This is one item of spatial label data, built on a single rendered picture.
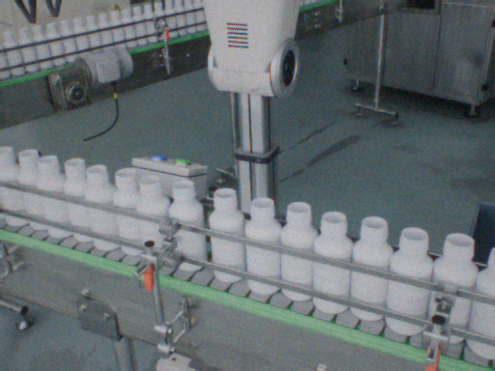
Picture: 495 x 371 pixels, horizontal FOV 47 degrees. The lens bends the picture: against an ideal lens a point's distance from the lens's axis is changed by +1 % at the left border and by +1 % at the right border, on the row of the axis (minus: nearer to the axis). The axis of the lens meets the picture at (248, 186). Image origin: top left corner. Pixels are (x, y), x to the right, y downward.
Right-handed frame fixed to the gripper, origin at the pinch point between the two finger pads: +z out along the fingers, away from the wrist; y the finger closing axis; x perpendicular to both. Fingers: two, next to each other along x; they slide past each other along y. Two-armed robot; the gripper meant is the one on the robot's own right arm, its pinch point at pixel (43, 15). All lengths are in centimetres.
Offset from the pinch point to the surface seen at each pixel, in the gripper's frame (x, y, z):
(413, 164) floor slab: 35, -252, 140
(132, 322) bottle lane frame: 29, 21, 53
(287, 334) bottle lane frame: 62, 21, 44
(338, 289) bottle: 69, 18, 34
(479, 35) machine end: 54, -347, 77
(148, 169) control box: 22.9, 2.5, 29.1
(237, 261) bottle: 51, 17, 35
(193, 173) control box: 32.6, 0.4, 29.2
